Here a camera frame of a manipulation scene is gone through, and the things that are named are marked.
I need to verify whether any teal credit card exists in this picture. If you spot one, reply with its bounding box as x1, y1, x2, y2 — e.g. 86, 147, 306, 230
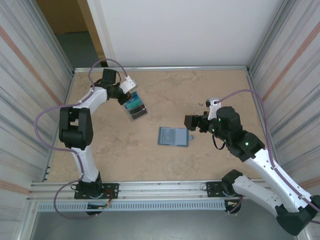
124, 98, 144, 111

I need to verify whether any blue card wallet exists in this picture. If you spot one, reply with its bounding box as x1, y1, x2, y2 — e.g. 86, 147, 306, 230
156, 126, 195, 147

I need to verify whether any small circuit board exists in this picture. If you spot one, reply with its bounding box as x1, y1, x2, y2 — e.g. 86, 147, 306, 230
87, 202, 112, 210

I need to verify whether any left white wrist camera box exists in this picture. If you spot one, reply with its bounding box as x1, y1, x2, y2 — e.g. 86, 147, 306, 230
119, 76, 138, 92

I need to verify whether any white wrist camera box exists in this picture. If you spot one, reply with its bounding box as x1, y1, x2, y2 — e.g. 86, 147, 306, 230
119, 76, 138, 92
204, 98, 222, 120

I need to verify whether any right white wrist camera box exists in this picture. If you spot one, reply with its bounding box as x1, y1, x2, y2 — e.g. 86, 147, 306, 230
204, 98, 222, 120

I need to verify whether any aluminium table edge rail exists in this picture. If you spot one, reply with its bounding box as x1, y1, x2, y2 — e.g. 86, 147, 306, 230
73, 65, 251, 74

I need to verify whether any aluminium side rail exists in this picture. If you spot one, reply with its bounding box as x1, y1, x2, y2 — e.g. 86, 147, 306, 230
44, 71, 76, 182
246, 69, 283, 178

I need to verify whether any white door frame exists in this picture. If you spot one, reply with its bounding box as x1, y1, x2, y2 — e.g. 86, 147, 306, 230
86, 0, 118, 68

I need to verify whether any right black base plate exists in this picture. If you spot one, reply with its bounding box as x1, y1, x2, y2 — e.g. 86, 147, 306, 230
206, 180, 252, 198

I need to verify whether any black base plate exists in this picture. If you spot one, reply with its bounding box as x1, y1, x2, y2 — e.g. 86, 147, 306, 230
206, 180, 252, 198
74, 183, 120, 200

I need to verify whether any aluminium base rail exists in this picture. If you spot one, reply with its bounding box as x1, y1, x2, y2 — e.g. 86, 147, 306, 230
26, 178, 300, 202

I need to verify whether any grey slotted cable duct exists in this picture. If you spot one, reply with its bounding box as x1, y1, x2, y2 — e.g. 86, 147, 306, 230
36, 201, 227, 213

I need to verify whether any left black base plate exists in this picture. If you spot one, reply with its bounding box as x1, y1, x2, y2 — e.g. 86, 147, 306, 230
74, 183, 120, 200

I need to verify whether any red wire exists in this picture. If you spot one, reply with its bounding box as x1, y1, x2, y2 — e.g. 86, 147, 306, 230
103, 189, 118, 201

